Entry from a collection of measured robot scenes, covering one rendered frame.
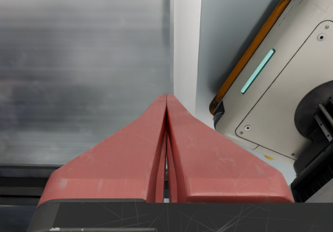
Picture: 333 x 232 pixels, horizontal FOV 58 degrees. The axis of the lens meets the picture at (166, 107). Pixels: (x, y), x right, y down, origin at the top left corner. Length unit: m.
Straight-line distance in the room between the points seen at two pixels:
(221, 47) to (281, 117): 0.38
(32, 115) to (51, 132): 0.03
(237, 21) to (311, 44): 0.34
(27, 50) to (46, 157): 0.15
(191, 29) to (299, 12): 0.75
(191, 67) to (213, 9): 0.91
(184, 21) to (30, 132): 0.25
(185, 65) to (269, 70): 0.75
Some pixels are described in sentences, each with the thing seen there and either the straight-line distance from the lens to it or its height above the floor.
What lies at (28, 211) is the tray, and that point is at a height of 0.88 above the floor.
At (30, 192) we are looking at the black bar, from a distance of 0.51.
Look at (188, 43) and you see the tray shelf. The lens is 0.34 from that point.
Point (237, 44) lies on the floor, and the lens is 1.31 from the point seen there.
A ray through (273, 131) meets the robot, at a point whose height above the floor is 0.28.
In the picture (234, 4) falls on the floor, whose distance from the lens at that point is 1.25.
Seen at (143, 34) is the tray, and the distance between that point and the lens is 0.33.
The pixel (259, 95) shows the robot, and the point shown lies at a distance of 1.11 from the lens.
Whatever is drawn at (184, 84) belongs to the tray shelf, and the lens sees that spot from 0.36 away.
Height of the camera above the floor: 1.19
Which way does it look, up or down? 56 degrees down
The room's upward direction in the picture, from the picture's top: 176 degrees counter-clockwise
